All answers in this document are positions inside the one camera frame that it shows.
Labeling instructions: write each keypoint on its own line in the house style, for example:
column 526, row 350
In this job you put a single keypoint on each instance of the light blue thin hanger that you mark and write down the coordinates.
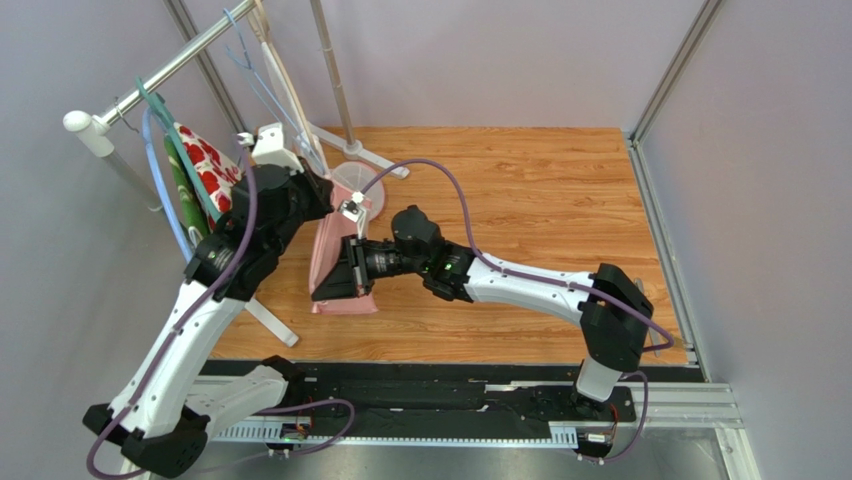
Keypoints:
column 254, row 72

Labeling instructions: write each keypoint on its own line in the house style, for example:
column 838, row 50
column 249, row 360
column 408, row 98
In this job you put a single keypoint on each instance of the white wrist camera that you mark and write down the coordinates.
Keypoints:
column 355, row 210
column 268, row 146

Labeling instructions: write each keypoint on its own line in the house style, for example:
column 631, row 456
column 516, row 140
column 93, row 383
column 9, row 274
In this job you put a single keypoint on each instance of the red floral white cloth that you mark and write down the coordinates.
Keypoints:
column 216, row 171

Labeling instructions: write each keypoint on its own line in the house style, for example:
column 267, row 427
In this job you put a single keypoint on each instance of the teal plastic hanger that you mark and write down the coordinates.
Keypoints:
column 171, row 128

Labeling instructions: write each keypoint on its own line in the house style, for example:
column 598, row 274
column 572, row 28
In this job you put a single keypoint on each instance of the green patterned cloth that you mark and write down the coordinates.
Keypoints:
column 195, row 220

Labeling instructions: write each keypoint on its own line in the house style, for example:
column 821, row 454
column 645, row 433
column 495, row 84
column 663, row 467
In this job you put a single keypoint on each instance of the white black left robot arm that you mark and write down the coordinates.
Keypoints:
column 152, row 420

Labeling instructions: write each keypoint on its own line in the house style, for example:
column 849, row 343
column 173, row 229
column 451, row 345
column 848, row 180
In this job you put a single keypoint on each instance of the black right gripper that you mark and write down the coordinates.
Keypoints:
column 355, row 267

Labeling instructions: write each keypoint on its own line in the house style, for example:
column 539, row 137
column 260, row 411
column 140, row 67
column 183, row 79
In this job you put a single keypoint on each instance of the blue plastic hanger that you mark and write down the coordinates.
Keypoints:
column 161, row 189

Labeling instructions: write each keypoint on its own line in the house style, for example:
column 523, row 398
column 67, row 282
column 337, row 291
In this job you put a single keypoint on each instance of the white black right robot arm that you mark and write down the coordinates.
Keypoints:
column 611, row 310

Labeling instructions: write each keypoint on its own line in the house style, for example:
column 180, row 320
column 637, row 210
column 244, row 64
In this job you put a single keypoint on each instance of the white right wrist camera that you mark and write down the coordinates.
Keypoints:
column 355, row 210

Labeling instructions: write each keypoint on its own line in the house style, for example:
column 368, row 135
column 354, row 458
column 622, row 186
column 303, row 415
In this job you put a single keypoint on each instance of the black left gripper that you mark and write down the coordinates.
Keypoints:
column 321, row 190

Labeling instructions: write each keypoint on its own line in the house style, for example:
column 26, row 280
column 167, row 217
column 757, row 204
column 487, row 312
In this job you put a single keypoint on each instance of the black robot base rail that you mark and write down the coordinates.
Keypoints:
column 453, row 401

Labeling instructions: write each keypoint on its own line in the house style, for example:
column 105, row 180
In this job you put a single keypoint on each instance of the beige hanger with white cloth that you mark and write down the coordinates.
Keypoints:
column 285, row 95

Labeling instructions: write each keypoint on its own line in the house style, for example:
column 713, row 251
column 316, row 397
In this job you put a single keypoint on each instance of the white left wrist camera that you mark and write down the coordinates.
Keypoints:
column 268, row 146

